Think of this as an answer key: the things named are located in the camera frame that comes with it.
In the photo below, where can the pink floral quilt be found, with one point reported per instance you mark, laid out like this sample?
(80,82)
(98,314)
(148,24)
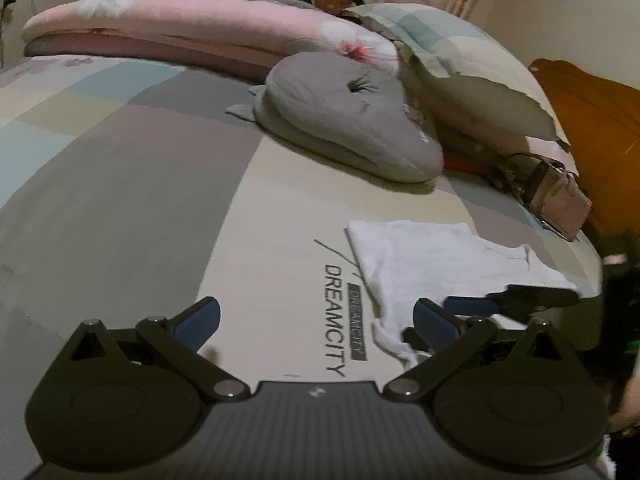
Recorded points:
(175,25)

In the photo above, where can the pink handbag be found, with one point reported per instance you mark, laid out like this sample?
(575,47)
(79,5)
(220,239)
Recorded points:
(550,195)

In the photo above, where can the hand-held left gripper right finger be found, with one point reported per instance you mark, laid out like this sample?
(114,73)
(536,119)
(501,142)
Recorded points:
(432,327)

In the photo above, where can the grey round cushion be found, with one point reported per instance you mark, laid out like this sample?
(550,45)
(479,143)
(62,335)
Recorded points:
(345,120)

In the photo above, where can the cream pillow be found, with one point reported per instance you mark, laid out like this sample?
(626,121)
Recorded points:
(475,75)

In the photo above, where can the white printed sweatshirt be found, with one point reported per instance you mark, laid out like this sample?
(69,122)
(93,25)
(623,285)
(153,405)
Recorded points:
(425,260)

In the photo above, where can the person's right forearm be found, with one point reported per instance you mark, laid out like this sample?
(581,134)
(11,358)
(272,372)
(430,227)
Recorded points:
(629,400)

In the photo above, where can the patchwork bed sheet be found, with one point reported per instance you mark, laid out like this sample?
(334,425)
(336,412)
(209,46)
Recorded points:
(150,170)

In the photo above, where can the wooden bed headboard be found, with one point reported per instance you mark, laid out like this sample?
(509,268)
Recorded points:
(595,135)

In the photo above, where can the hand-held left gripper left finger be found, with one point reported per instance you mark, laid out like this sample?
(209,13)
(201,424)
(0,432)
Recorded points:
(200,322)

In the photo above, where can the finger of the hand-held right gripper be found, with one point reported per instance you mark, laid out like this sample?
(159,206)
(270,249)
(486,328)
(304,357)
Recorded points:
(530,297)
(412,338)

